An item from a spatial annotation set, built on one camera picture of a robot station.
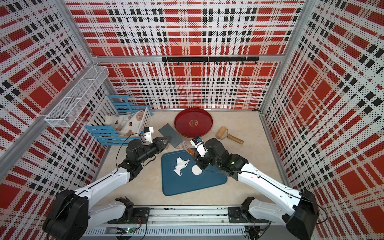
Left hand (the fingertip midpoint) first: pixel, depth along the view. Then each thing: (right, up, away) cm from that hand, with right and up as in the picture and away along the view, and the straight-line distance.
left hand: (173, 137), depth 79 cm
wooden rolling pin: (+30, 0, +26) cm, 40 cm away
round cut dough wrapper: (+12, -21, +9) cm, 26 cm away
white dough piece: (+3, -18, +13) cm, 22 cm away
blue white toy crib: (-51, +22, +36) cm, 66 cm away
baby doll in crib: (-39, +6, +27) cm, 48 cm away
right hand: (+13, -8, -5) cm, 16 cm away
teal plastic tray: (-1, -28, +5) cm, 28 cm away
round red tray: (+8, +8, +36) cm, 37 cm away
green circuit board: (-19, -43, -9) cm, 48 cm away
